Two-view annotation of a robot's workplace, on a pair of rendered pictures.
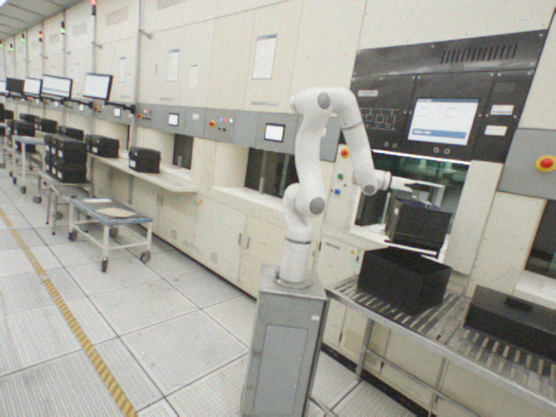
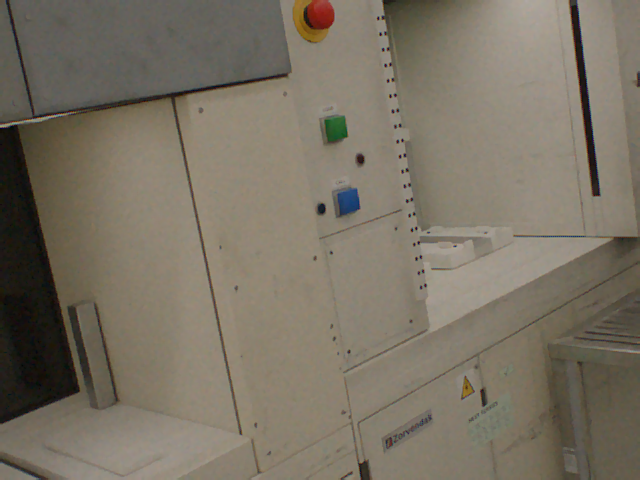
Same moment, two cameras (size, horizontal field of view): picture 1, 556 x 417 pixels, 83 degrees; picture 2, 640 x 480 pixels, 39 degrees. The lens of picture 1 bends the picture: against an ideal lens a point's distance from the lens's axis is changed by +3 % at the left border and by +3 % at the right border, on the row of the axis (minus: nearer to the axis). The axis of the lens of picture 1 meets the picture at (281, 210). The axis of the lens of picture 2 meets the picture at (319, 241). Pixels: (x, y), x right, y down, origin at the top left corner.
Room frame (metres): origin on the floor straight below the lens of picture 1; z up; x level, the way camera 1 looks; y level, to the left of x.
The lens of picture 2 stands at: (1.90, 0.88, 1.28)
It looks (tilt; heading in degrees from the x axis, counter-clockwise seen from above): 10 degrees down; 276
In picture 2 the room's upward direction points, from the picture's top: 10 degrees counter-clockwise
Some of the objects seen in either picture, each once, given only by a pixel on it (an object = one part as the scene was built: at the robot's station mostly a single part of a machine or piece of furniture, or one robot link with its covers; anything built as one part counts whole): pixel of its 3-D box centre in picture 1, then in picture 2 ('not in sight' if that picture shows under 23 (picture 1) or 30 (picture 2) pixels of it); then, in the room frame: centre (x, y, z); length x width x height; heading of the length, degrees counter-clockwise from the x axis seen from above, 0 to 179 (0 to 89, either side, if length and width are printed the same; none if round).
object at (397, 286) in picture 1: (402, 276); not in sight; (1.32, -0.58, 0.85); 0.28 x 0.28 x 0.17; 41
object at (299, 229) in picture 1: (299, 211); not in sight; (1.32, -0.08, 1.07); 0.19 x 0.12 x 0.24; 26
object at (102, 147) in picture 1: (105, 147); not in sight; (4.29, 2.52, 0.93); 0.30 x 0.28 x 0.26; 52
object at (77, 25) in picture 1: (94, 104); not in sight; (5.65, 3.53, 1.50); 1.52 x 0.99 x 3.00; 49
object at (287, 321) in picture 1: (278, 354); not in sight; (1.29, -0.09, 0.38); 0.28 x 0.28 x 0.76; 4
